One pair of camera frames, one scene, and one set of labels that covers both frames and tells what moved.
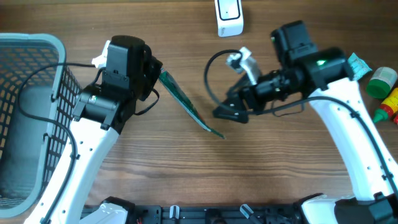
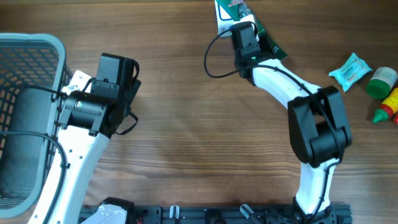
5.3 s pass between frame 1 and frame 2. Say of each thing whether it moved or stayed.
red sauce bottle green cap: stayed
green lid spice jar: stayed
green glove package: moved
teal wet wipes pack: stayed
